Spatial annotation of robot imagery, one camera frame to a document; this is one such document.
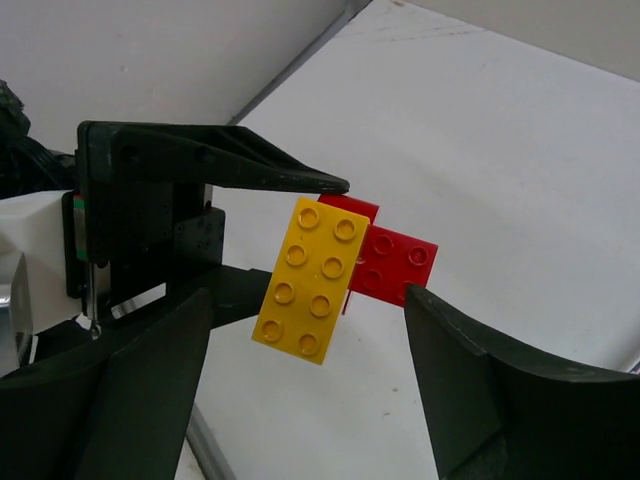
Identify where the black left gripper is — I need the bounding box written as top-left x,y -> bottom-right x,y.
63,121 -> 350,345

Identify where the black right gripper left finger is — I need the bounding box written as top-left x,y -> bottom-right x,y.
0,287 -> 215,480

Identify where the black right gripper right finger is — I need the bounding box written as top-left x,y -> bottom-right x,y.
404,286 -> 639,479

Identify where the yellow 2x4 lego brick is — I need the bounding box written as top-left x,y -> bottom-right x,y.
252,197 -> 370,365

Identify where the red rounded lego assembly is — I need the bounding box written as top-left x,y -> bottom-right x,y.
319,194 -> 438,307

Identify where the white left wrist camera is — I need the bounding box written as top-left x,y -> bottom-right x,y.
1,191 -> 91,377

